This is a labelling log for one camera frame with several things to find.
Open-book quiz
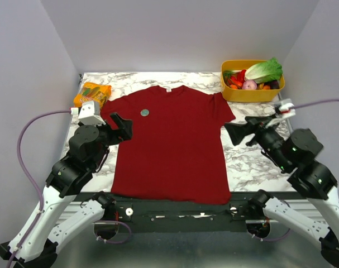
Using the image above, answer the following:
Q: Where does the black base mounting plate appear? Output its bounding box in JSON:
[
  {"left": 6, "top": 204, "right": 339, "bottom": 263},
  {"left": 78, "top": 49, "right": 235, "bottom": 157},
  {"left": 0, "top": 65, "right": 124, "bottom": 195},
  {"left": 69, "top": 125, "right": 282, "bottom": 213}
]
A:
[{"left": 47, "top": 191, "right": 318, "bottom": 234}]

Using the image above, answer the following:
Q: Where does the red t-shirt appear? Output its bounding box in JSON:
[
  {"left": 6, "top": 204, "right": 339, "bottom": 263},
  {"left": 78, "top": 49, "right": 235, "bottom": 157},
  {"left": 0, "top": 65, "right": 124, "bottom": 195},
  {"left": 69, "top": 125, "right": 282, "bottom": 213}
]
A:
[{"left": 101, "top": 85, "right": 235, "bottom": 205}]

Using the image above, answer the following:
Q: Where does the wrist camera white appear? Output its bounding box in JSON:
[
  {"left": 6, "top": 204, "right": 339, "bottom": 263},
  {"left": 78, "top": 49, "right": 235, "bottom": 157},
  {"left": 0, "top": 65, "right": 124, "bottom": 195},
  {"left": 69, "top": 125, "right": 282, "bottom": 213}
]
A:
[
  {"left": 265, "top": 98, "right": 296, "bottom": 128},
  {"left": 70, "top": 100, "right": 106, "bottom": 126}
]

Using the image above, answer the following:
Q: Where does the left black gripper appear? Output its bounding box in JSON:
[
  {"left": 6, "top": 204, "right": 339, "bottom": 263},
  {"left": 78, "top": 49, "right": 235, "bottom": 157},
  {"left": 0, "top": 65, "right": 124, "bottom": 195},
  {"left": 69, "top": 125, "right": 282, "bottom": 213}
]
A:
[{"left": 80, "top": 112, "right": 134, "bottom": 170}]

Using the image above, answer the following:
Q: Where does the toy lettuce head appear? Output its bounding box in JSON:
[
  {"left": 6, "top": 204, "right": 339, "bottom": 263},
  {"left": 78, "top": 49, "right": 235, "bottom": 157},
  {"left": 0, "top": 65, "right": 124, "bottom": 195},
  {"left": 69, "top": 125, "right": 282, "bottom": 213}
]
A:
[{"left": 244, "top": 58, "right": 283, "bottom": 84}]

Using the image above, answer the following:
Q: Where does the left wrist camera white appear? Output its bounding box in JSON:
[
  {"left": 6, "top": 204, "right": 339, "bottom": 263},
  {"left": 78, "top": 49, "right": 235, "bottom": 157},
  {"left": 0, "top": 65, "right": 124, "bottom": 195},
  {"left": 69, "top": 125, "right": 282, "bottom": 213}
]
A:
[{"left": 70, "top": 100, "right": 106, "bottom": 126}]

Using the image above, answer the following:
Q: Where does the toy pink onion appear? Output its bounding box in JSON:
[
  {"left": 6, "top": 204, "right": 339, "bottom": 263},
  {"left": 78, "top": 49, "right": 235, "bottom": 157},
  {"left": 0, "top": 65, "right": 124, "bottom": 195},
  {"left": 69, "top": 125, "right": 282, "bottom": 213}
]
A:
[{"left": 242, "top": 80, "right": 257, "bottom": 90}]

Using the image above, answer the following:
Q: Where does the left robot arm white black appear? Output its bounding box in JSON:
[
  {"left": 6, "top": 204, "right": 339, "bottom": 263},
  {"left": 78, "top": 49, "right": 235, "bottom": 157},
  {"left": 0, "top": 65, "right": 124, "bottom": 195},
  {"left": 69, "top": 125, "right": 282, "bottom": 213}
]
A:
[{"left": 0, "top": 113, "right": 133, "bottom": 267}]

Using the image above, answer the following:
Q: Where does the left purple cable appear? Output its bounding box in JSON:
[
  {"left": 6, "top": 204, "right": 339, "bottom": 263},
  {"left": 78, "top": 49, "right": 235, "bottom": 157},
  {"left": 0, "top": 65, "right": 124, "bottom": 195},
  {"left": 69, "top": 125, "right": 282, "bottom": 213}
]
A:
[{"left": 6, "top": 110, "right": 132, "bottom": 268}]

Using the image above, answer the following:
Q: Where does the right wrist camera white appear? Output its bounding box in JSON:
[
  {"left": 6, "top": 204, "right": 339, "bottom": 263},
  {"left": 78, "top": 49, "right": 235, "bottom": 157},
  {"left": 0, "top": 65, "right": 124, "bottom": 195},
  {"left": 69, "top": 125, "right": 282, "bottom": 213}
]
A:
[{"left": 265, "top": 98, "right": 296, "bottom": 128}]

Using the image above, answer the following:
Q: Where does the orange snack packet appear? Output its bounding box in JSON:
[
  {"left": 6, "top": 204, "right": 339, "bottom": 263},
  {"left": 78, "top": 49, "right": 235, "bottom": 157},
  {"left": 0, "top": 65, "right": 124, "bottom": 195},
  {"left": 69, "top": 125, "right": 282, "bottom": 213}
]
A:
[{"left": 74, "top": 82, "right": 112, "bottom": 108}]

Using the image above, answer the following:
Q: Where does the round green brooch badge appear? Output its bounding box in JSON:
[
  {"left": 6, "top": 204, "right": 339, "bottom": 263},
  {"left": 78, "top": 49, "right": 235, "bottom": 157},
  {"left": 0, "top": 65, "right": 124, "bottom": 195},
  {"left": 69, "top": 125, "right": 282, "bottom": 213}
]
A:
[{"left": 140, "top": 109, "right": 150, "bottom": 117}]

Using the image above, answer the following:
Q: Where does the toy red pepper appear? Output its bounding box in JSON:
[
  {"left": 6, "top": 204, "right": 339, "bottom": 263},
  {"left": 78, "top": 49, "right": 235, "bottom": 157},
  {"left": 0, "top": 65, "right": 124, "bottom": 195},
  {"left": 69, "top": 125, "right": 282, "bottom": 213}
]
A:
[{"left": 230, "top": 69, "right": 246, "bottom": 87}]

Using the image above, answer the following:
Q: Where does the yellow plastic bin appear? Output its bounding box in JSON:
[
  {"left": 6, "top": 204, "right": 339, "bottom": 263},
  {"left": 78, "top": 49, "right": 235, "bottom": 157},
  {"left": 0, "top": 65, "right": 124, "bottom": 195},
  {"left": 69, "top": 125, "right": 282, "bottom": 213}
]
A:
[{"left": 220, "top": 60, "right": 285, "bottom": 103}]

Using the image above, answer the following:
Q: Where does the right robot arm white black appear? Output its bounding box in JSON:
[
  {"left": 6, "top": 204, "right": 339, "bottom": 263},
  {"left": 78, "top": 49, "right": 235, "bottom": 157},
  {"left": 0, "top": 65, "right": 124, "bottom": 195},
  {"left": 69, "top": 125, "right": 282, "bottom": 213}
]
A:
[{"left": 225, "top": 115, "right": 339, "bottom": 267}]

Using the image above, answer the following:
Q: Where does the aluminium rail frame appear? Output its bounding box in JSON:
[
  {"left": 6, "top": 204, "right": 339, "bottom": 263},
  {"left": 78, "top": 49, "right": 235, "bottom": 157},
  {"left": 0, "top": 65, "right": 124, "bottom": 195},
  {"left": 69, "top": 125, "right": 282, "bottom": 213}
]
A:
[{"left": 22, "top": 195, "right": 337, "bottom": 268}]

